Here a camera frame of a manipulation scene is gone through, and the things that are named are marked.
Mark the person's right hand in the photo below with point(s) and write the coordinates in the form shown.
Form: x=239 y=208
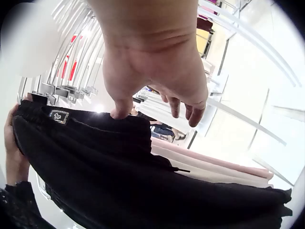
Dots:
x=152 y=52

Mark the person's left hand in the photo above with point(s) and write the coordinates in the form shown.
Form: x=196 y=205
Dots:
x=14 y=155

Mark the person's right fingers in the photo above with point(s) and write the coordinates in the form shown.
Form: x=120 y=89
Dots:
x=188 y=109

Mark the person's right thumb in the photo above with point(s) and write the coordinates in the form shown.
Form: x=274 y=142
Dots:
x=122 y=105

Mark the black garment with sparkly patch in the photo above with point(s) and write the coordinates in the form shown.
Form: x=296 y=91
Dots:
x=114 y=171

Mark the rack of hanging garments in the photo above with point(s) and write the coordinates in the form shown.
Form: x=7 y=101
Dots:
x=152 y=100

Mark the stack of pink folded garments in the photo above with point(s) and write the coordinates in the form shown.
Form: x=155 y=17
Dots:
x=214 y=168

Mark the shelf with maroon and yellow clothes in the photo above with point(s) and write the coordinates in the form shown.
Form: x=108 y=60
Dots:
x=205 y=35

